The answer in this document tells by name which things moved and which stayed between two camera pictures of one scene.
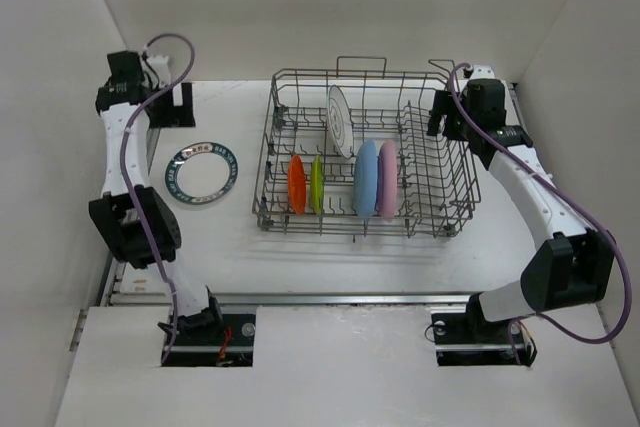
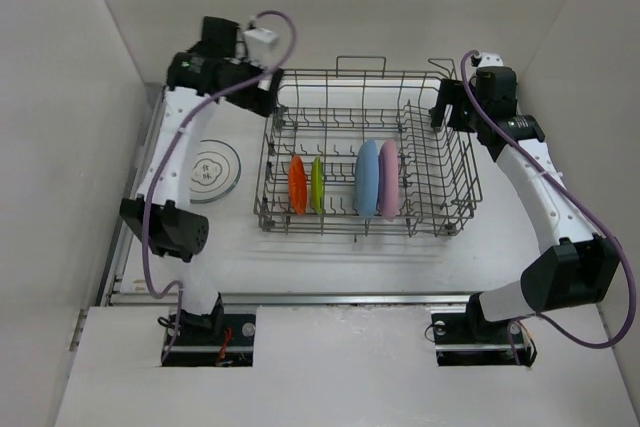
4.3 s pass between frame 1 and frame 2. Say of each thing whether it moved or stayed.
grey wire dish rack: stayed
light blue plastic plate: stayed
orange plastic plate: stayed
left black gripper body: moved
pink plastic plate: stayed
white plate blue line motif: moved
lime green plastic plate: stayed
